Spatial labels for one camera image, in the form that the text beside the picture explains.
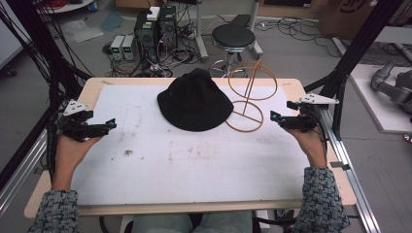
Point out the black bucket hat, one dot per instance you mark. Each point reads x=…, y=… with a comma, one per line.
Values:
x=194, y=103

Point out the black frame post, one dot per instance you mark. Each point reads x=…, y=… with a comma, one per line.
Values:
x=42, y=55
x=359, y=51

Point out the person's left hand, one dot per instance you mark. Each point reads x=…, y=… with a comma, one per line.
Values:
x=69, y=155

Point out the black round stool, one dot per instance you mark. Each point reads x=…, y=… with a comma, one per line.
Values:
x=233, y=37

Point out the white floor board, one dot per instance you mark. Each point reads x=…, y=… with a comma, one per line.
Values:
x=382, y=110

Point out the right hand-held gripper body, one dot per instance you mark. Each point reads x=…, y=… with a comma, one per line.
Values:
x=307, y=113

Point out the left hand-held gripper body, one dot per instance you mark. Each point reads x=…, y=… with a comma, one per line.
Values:
x=75, y=120

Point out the aluminium frame rail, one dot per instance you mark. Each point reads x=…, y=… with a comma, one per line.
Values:
x=19, y=174
x=350, y=174

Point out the grey power supply unit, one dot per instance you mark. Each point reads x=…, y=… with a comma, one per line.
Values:
x=128, y=48
x=117, y=47

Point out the person's right hand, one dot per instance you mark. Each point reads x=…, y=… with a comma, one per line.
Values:
x=309, y=144

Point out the grey metal desk leg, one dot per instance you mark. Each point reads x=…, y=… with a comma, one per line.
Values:
x=200, y=30

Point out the white table mat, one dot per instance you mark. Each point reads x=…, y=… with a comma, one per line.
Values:
x=181, y=168

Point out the white box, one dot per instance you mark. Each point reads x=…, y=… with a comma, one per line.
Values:
x=153, y=13

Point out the black computer tower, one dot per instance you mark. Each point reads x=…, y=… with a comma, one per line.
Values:
x=167, y=27
x=146, y=35

